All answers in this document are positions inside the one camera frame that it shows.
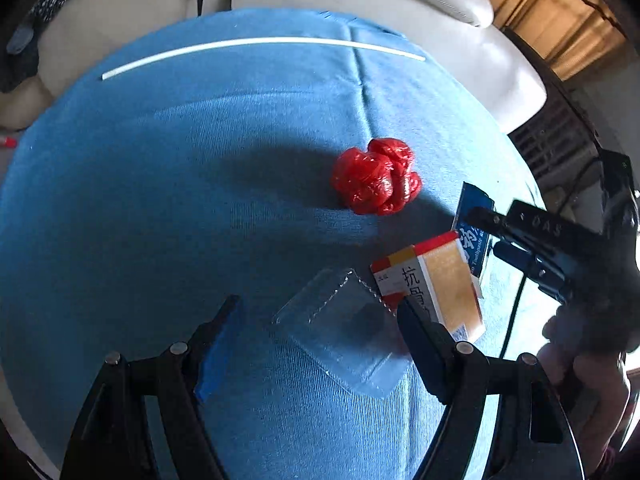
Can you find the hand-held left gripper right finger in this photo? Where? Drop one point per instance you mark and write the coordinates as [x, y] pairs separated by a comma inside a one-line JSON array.
[[425, 350]]

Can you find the red plastic bag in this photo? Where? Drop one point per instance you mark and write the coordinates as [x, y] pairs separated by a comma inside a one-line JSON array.
[[375, 175]]

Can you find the thin white rod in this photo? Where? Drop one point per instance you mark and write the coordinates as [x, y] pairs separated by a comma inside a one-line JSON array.
[[280, 40]]

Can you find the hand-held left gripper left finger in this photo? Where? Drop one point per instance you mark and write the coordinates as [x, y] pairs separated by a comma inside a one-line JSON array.
[[220, 350]]

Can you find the yellow curtain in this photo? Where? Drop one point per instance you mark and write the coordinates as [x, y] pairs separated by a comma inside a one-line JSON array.
[[550, 10]]

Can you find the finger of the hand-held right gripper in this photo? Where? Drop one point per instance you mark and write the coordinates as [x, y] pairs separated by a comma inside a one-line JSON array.
[[545, 230], [525, 262]]

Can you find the blue toothpaste box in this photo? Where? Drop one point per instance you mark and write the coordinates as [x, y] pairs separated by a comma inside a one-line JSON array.
[[472, 255]]

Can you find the person's right hand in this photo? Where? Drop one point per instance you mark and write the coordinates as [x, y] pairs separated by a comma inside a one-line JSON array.
[[595, 390]]

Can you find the clear plastic blister tray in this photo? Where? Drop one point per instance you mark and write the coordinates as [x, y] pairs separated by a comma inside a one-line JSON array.
[[350, 340]]

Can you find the orange and white medicine box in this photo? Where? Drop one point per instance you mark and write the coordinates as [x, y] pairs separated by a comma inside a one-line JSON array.
[[445, 280]]

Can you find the black garment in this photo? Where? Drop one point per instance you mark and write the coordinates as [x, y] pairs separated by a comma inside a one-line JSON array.
[[15, 72]]

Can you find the blue tablecloth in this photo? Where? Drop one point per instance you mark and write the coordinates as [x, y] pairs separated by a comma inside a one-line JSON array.
[[150, 185]]

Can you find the wooden baby crib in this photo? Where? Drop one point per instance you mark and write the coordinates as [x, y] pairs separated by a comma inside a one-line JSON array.
[[550, 145]]

